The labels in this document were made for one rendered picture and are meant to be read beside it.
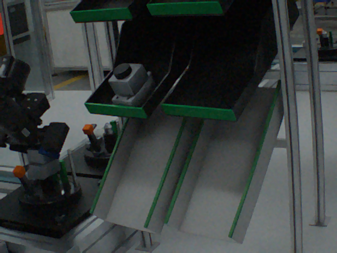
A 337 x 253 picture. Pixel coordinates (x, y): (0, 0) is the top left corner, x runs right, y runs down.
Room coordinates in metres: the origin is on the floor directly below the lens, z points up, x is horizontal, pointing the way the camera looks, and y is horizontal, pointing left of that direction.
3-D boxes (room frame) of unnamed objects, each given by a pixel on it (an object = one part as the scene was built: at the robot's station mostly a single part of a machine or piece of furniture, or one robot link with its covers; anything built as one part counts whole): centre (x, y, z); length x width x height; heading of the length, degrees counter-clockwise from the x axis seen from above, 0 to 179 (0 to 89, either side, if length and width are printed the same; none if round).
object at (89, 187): (1.17, 0.27, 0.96); 0.24 x 0.24 x 0.02; 60
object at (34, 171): (1.18, 0.26, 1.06); 0.08 x 0.04 x 0.07; 150
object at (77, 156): (1.39, 0.14, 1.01); 0.24 x 0.24 x 0.13; 60
